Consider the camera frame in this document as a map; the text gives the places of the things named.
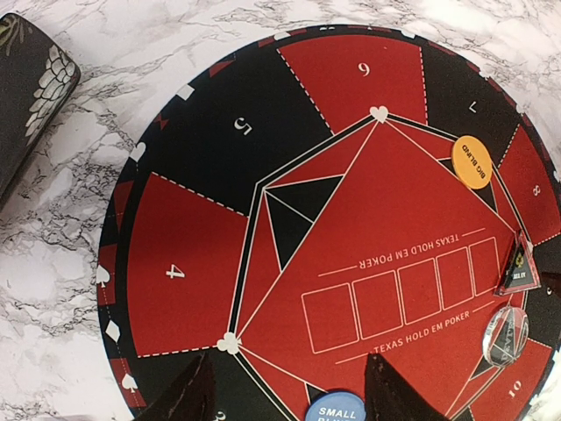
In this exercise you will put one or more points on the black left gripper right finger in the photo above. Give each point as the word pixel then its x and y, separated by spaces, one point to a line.
pixel 388 396

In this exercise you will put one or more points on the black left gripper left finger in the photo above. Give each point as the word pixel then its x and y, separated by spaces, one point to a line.
pixel 191 396

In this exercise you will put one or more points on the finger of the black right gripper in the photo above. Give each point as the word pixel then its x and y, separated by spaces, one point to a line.
pixel 550 283

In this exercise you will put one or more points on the triangular all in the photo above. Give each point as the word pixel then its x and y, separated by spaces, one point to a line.
pixel 520 272

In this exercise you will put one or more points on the blue small blind button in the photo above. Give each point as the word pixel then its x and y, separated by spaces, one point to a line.
pixel 337 406

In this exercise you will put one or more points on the orange big blind button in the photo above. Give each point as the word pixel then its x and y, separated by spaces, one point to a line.
pixel 471 162

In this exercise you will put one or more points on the clear round dealer button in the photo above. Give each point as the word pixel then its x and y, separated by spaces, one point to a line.
pixel 505 336

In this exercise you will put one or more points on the round red black poker mat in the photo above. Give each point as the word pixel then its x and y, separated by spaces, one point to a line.
pixel 294 208

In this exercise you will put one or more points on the black floral box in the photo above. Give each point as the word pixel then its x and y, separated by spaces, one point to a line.
pixel 37 78

